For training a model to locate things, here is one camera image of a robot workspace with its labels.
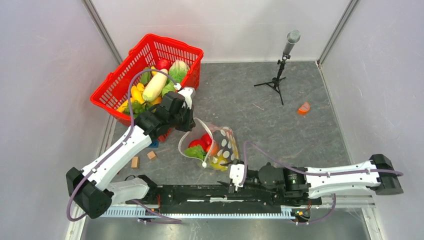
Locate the red tomato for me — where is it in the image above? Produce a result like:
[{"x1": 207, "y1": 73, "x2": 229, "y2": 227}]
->
[{"x1": 155, "y1": 58, "x2": 172, "y2": 71}]

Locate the napa cabbage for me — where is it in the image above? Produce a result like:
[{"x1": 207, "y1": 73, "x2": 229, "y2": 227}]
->
[{"x1": 168, "y1": 60, "x2": 190, "y2": 83}]

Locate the orange small block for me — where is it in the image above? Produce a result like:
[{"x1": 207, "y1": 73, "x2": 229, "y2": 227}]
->
[{"x1": 297, "y1": 101, "x2": 311, "y2": 115}]

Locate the orange carrot with leaves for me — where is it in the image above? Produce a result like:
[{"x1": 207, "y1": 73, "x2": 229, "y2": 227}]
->
[{"x1": 183, "y1": 142, "x2": 220, "y2": 160}]

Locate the green leafy lettuce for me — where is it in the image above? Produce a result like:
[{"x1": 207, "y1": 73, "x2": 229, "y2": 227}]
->
[{"x1": 131, "y1": 100, "x2": 153, "y2": 118}]

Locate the white radish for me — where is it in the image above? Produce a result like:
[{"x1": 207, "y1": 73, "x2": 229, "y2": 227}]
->
[{"x1": 142, "y1": 72, "x2": 168, "y2": 102}]

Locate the tan wooden block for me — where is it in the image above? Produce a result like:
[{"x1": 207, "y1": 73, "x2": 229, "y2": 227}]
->
[{"x1": 130, "y1": 156, "x2": 140, "y2": 169}]

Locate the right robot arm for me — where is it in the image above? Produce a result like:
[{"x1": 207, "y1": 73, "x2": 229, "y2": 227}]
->
[{"x1": 225, "y1": 154, "x2": 404, "y2": 204}]

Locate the round green cabbage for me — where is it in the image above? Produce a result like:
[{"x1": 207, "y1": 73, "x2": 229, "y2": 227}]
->
[{"x1": 161, "y1": 81, "x2": 177, "y2": 97}]

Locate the green bell pepper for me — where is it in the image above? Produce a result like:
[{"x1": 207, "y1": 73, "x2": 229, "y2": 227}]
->
[{"x1": 139, "y1": 67, "x2": 152, "y2": 86}]

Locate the black microphone tripod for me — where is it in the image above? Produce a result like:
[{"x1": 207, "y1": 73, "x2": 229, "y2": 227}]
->
[{"x1": 253, "y1": 53, "x2": 291, "y2": 106}]

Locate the yellow bell pepper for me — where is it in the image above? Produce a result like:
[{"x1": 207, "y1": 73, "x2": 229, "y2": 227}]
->
[{"x1": 116, "y1": 71, "x2": 156, "y2": 113}]

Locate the silver microphone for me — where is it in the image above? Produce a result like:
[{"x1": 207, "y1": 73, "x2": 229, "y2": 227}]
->
[{"x1": 283, "y1": 29, "x2": 301, "y2": 55}]

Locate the aluminium frame rail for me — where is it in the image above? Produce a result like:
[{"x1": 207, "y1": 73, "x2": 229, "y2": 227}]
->
[{"x1": 64, "y1": 184, "x2": 387, "y2": 240}]

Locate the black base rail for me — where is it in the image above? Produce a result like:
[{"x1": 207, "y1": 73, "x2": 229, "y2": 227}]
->
[{"x1": 138, "y1": 184, "x2": 322, "y2": 214}]

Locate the yellow banana bunch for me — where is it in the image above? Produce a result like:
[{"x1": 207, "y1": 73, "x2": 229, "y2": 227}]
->
[{"x1": 209, "y1": 129, "x2": 239, "y2": 172}]

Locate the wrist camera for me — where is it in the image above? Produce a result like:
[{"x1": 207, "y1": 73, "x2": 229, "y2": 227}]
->
[
  {"x1": 174, "y1": 83, "x2": 196, "y2": 110},
  {"x1": 228, "y1": 159, "x2": 247, "y2": 183}
]

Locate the clear polka dot zip bag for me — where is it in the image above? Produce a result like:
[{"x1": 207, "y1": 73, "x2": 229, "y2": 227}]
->
[{"x1": 178, "y1": 117, "x2": 240, "y2": 172}]

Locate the light wooden cube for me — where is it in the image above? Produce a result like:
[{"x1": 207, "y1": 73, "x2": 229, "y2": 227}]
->
[{"x1": 147, "y1": 151, "x2": 157, "y2": 161}]

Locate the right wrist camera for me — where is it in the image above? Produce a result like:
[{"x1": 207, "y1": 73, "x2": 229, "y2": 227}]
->
[{"x1": 228, "y1": 159, "x2": 247, "y2": 183}]

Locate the blue lego brick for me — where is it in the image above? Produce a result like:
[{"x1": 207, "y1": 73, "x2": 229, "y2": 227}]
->
[{"x1": 148, "y1": 140, "x2": 160, "y2": 148}]

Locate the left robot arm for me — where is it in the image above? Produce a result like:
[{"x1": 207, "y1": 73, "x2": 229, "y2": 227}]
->
[{"x1": 66, "y1": 87, "x2": 195, "y2": 219}]

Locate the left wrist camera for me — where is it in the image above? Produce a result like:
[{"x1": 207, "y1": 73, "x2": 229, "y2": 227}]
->
[{"x1": 174, "y1": 83, "x2": 196, "y2": 110}]

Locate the red apple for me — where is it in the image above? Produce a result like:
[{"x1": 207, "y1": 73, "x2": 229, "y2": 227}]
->
[
  {"x1": 188, "y1": 139, "x2": 209, "y2": 151},
  {"x1": 201, "y1": 133, "x2": 213, "y2": 147}
]

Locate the red plastic shopping basket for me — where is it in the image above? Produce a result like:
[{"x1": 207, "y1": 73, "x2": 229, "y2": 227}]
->
[{"x1": 90, "y1": 33, "x2": 204, "y2": 127}]

